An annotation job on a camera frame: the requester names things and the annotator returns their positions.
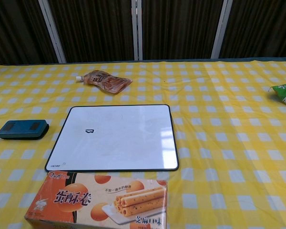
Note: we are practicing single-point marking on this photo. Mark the blue black handheld device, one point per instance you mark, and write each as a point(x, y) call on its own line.
point(21, 131)

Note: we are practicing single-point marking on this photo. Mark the white rectangular mat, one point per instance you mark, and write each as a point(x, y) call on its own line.
point(121, 145)

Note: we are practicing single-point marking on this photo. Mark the brown spout pouch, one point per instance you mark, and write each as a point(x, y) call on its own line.
point(105, 82)

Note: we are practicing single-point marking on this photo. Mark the yellow white checkered tablecloth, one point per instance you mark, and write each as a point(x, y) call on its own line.
point(228, 143)

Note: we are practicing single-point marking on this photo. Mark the black curtain panel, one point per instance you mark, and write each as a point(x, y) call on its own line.
point(264, 23)
point(14, 28)
point(97, 28)
point(181, 28)

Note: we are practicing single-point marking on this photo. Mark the orange egg roll box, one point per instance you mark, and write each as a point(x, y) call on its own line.
point(85, 202)

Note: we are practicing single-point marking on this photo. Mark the white partition post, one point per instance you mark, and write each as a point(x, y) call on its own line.
point(51, 31)
point(137, 31)
point(220, 28)

